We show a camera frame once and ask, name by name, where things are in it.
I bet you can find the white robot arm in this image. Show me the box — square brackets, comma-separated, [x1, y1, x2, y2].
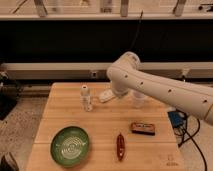
[107, 51, 213, 125]

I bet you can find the clear plastic bottle white cap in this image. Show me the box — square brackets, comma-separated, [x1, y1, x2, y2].
[80, 85, 93, 112]

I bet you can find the clear plastic cup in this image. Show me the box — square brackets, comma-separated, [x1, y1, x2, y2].
[132, 91, 146, 108]

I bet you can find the small brown black box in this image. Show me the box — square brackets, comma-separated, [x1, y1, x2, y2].
[131, 122, 155, 135]

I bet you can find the green patterned bowl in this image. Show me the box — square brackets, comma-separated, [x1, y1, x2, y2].
[50, 126, 90, 168]

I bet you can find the black object at left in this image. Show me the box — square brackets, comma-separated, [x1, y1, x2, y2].
[0, 71, 21, 121]

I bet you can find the black hanging cable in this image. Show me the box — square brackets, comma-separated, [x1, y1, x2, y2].
[129, 10, 144, 53]

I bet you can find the blue connector with cables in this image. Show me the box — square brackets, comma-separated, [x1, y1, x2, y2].
[168, 110, 208, 171]

